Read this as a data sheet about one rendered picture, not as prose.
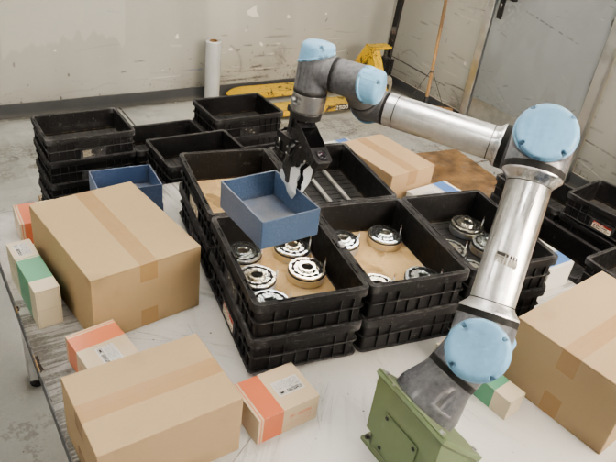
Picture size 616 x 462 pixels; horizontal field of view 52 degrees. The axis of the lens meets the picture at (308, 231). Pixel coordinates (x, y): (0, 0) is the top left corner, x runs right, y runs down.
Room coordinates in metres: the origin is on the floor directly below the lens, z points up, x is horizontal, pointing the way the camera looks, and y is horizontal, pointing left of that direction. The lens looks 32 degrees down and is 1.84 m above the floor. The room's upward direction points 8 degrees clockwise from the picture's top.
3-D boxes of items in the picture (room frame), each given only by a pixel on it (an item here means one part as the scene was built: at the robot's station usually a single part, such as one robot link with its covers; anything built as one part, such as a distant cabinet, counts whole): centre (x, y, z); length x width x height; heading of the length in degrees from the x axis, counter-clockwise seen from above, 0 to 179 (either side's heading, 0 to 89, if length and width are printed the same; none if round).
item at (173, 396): (0.90, 0.27, 0.78); 0.30 x 0.22 x 0.16; 128
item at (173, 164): (2.58, 0.54, 0.37); 0.40 x 0.30 x 0.45; 126
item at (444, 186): (2.07, -0.45, 0.75); 0.20 x 0.12 x 0.09; 130
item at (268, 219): (1.26, 0.10, 1.10); 0.20 x 0.15 x 0.07; 37
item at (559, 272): (1.77, -0.75, 0.75); 0.20 x 0.12 x 0.09; 36
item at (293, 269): (1.39, -0.01, 0.86); 0.10 x 0.10 x 0.01
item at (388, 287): (1.49, -0.22, 0.92); 0.40 x 0.30 x 0.02; 26
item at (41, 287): (1.29, 0.70, 0.79); 0.24 x 0.06 x 0.06; 41
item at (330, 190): (1.85, -0.04, 0.87); 0.40 x 0.30 x 0.11; 26
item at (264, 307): (1.35, 0.05, 0.92); 0.40 x 0.30 x 0.02; 26
